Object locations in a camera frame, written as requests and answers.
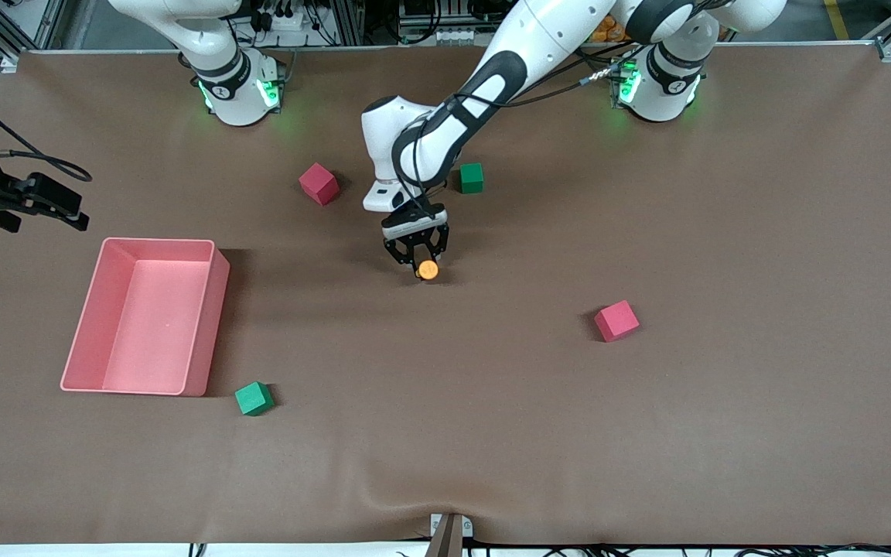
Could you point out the white power strip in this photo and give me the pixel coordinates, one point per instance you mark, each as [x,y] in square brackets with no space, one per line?
[291,22]

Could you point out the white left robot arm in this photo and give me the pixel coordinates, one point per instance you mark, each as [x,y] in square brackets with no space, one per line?
[538,31]

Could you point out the green foam cube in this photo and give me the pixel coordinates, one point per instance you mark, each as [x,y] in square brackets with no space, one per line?
[254,398]
[473,178]

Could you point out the pink plastic tray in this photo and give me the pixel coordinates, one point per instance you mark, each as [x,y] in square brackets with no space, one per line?
[151,348]

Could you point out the white terminal block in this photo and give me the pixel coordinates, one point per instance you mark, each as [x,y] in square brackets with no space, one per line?
[461,36]

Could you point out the aluminium frame post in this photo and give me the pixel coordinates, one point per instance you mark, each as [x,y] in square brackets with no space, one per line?
[346,19]

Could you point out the orange snack bags pile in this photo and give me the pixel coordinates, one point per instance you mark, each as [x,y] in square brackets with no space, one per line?
[608,31]

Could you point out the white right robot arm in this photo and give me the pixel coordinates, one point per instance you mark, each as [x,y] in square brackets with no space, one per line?
[229,85]

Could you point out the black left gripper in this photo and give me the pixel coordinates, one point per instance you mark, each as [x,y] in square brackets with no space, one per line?
[415,246]

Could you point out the pink foam cube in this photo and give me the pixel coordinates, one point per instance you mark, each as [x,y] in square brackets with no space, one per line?
[616,321]
[318,184]

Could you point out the metal table clamp bracket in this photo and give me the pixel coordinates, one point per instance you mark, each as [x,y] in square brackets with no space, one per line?
[449,532]

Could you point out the brown table cover mat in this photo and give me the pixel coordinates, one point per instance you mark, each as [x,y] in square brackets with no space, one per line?
[445,433]

